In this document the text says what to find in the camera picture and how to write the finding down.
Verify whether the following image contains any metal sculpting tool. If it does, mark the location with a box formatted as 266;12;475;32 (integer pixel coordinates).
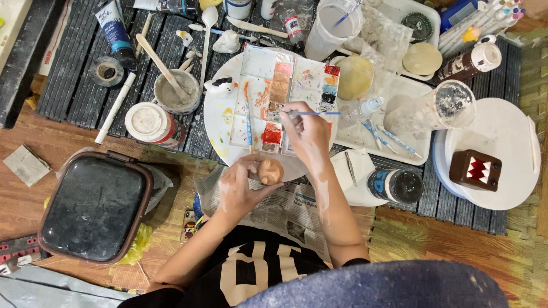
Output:
344;150;358;187

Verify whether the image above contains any person's black printed shirt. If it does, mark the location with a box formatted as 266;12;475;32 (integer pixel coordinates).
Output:
116;225;371;308

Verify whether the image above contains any blue white striped brush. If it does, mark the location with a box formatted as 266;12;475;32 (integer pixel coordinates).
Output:
377;124;423;160
361;121;400;155

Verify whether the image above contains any brown toothed monster figurine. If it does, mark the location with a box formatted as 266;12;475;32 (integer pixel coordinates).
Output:
448;148;503;193

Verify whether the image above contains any white jar with blue band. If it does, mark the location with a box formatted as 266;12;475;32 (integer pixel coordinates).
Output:
222;0;253;21

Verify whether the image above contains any round white board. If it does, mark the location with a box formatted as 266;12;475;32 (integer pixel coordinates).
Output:
203;51;340;183

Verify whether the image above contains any black slatted mat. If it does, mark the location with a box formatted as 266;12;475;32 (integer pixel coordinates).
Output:
36;0;521;236

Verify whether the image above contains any round beige clay disc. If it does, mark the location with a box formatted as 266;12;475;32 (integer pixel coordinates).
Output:
336;55;375;102
402;41;444;76

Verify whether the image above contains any white round turntable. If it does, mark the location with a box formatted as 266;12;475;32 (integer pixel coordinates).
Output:
444;97;542;211

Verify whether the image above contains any brown bottle with white cap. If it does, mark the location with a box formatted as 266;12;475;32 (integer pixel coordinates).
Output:
432;41;503;86

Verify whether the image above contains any thin blue paintbrush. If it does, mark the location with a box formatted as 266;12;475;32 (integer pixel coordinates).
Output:
272;111;342;116

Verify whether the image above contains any white jar with red label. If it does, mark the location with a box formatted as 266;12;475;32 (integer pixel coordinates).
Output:
124;101;187;150

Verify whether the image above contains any blue box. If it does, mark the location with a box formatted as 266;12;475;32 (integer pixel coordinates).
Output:
439;0;478;34

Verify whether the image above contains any wooden stirring stick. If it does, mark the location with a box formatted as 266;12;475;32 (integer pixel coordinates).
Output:
135;33;190;102

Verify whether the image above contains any person's blue grey trouser leg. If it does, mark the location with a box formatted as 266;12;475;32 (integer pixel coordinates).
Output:
235;259;511;308

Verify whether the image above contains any orange clay figurine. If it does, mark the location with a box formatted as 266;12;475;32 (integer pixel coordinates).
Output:
256;158;285;186

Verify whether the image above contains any clear tape roll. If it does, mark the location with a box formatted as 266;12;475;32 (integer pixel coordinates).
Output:
88;56;125;88

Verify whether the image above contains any blue white paint tube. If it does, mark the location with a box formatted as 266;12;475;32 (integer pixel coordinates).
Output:
94;0;139;72

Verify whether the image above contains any grey plaster cup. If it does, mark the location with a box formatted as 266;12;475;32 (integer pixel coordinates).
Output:
153;69;202;116

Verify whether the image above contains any small clear spray bottle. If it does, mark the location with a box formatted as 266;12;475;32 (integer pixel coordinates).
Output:
348;96;385;125

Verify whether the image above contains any thin wooden stick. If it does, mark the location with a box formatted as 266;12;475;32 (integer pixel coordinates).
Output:
135;11;155;57

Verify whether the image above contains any black and white figurine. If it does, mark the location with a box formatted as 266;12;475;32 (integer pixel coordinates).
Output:
204;76;239;98

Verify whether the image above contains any small white clay piece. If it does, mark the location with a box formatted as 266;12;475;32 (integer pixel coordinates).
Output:
175;29;194;48

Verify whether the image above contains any white marker pen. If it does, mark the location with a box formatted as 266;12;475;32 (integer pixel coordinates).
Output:
94;71;137;145

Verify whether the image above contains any blue handled brush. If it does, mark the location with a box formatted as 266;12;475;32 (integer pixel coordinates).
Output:
188;23;258;42

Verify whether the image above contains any white plastic spoon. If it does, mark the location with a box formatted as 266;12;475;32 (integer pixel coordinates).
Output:
199;5;219;91

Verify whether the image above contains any dark green round lid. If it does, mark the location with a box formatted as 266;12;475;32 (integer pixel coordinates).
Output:
401;11;433;43

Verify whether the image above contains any person's left hand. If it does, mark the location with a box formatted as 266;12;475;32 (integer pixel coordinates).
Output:
217;154;284;223

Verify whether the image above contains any wooden sculpting knife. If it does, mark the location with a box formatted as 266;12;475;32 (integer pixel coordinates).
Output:
225;16;289;39

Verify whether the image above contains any blue striped stirring brush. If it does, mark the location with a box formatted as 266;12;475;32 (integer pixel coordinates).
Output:
333;0;364;27

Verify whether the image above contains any row of white markers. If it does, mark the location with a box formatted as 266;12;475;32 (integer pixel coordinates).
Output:
438;0;527;59

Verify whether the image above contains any crumpled clear plastic wrap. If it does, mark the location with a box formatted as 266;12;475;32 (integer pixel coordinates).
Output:
342;3;414;88

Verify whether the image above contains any phone with patterned case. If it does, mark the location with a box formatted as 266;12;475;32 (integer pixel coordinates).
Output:
180;208;198;245

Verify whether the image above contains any dark paint tube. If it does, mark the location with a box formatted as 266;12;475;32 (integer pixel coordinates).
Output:
132;0;200;16

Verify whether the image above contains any white tissue paper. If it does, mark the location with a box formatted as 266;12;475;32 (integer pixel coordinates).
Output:
329;148;378;208

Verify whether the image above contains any clear plastic measuring cup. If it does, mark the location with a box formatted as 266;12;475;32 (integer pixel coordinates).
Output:
304;0;365;62

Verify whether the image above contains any small bottle with red label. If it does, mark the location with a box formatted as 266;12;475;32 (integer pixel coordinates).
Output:
282;15;306;50

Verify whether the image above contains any red power strip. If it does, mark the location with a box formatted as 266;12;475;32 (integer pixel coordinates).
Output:
0;234;49;275

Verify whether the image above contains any small yellow duck figurine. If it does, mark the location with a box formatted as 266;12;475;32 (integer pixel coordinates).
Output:
461;26;482;44

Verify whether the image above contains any white paint palette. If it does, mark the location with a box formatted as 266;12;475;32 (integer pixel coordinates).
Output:
229;43;342;157

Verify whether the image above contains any black container with brown rim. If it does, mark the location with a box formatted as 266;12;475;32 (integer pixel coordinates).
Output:
37;150;155;265

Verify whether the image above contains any yellow plastic bag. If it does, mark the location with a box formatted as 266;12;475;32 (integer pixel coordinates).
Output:
116;222;153;266

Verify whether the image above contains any black furniture edge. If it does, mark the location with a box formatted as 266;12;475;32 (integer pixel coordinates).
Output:
0;0;66;130

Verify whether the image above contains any black jar with white band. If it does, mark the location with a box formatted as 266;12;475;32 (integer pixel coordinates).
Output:
366;168;425;205

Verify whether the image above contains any white clay figurine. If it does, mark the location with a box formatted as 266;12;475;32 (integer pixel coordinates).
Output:
212;29;241;55

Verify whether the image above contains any white plastic tray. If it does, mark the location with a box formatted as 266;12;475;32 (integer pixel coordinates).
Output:
372;0;442;48
331;74;433;167

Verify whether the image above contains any grey cloth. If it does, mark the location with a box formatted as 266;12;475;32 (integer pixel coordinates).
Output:
0;273;138;308

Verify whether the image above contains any orange and blue paintbrush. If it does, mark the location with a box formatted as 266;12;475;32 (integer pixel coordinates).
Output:
243;81;254;155

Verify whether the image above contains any grey folded paper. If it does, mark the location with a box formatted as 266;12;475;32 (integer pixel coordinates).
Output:
3;144;52;188

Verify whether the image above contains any person's right hand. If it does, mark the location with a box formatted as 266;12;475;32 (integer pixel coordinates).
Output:
278;101;333;172

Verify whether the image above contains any newspaper sheet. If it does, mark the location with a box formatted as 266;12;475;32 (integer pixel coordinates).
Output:
195;165;335;262

